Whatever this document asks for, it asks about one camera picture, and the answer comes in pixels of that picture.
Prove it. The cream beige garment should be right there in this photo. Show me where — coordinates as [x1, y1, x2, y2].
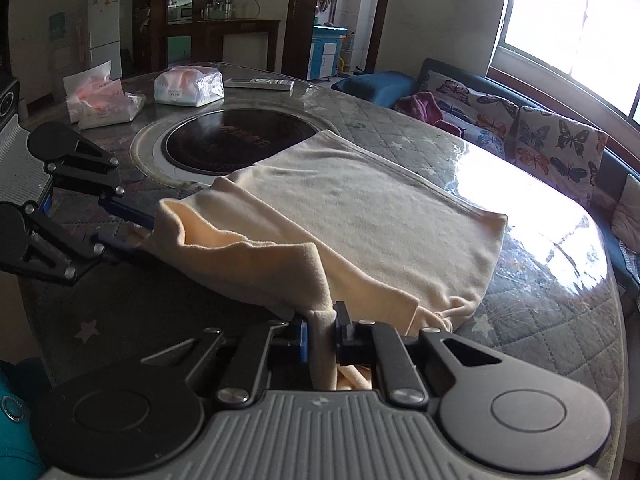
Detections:
[143, 130, 506, 390]

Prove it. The opened pink tissue pack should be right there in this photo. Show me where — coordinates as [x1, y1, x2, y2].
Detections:
[63, 61, 146, 130]

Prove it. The black round induction cooktop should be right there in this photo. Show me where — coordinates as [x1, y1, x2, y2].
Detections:
[162, 108, 318, 176]

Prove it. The sealed tissue pack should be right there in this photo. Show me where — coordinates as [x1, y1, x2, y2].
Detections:
[154, 65, 224, 107]

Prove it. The teal bag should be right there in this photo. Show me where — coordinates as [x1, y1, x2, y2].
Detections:
[1, 361, 46, 479]

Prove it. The white refrigerator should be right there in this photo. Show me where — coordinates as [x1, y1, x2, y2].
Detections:
[87, 0, 122, 79]

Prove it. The grey remote control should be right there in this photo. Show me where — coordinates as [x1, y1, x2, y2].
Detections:
[224, 78, 295, 92]

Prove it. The dark wooden counter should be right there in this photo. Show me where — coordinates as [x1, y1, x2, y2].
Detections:
[151, 18, 280, 72]

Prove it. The dark wooden shelf cabinet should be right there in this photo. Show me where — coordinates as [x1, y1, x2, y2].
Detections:
[132, 0, 215, 73]

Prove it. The magenta cloth on sofa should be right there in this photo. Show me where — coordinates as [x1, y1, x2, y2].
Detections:
[394, 91, 462, 138]

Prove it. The blue white small cabinet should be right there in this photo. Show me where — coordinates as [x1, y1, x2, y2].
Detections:
[307, 25, 348, 80]

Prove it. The blue corner sofa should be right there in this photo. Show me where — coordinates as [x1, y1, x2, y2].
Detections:
[332, 58, 639, 306]

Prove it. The long butterfly cushion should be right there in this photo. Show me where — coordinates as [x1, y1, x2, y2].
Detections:
[420, 70, 520, 159]

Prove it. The square butterfly cushion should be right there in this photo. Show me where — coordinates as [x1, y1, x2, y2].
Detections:
[513, 106, 608, 208]

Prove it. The grey plain cushion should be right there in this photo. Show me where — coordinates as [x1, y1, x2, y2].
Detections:
[612, 174, 640, 252]

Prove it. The window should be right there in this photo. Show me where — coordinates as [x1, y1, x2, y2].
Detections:
[500, 0, 639, 124]

